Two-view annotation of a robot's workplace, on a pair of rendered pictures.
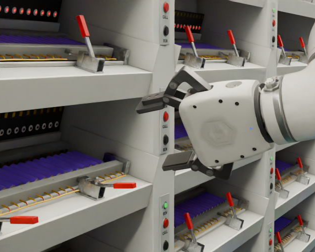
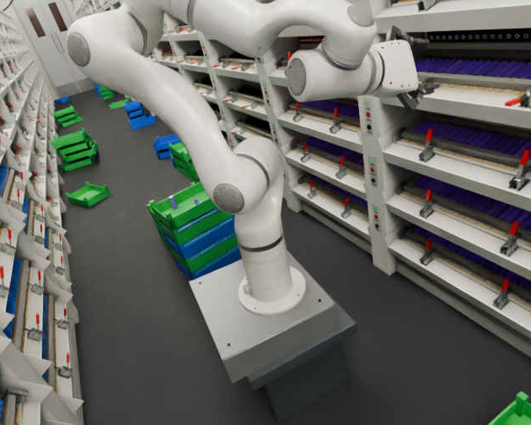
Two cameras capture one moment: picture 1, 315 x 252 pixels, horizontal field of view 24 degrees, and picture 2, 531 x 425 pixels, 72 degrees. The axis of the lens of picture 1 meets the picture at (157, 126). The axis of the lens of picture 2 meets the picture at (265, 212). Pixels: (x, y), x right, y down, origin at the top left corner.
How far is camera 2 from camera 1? 1.46 m
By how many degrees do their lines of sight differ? 123
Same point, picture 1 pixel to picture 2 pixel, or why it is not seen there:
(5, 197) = (458, 79)
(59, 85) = (476, 14)
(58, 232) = (469, 111)
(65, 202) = (499, 98)
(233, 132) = not seen: hidden behind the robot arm
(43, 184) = (495, 81)
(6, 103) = (431, 26)
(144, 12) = not seen: outside the picture
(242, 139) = not seen: hidden behind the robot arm
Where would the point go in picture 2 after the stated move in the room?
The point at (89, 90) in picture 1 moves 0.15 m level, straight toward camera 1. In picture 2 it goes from (518, 18) to (435, 30)
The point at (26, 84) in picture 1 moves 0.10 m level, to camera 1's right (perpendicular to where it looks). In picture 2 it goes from (442, 15) to (430, 24)
